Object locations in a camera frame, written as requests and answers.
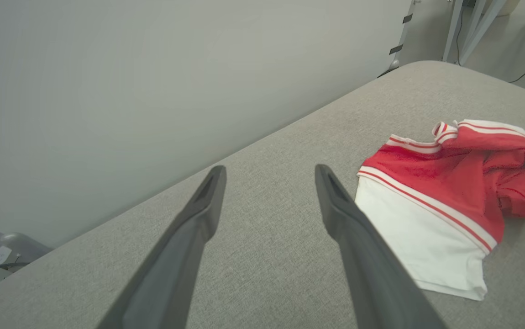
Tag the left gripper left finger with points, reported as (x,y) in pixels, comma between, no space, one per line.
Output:
(175,256)

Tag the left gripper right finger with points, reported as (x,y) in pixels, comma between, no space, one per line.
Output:
(367,260)

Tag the red white basketball jersey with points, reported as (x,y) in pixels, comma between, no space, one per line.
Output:
(440,196)

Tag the grey partition panel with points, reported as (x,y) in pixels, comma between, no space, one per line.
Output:
(153,91)

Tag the grey metal table frame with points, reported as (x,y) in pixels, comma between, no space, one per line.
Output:
(472,27)

